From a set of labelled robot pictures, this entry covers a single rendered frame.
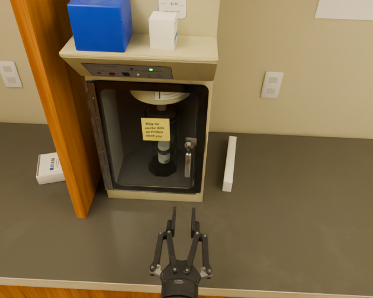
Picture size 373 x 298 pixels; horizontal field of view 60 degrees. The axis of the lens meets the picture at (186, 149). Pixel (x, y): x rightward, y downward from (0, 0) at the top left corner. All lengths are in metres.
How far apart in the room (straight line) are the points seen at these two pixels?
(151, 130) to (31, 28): 0.38
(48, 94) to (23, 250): 0.49
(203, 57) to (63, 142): 0.43
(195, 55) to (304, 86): 0.77
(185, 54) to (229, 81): 0.65
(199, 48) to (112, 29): 0.18
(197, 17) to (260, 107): 0.72
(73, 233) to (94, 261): 0.13
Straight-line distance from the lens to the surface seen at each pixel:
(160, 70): 0.73
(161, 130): 0.90
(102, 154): 0.99
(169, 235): 0.77
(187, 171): 0.92
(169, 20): 0.68
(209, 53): 0.69
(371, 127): 1.61
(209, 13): 0.76
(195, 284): 0.70
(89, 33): 0.69
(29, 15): 0.75
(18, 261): 1.08
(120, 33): 0.68
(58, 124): 0.86
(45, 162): 1.28
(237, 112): 1.40
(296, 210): 1.16
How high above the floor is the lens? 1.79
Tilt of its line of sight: 40 degrees down
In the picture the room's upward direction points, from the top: 2 degrees clockwise
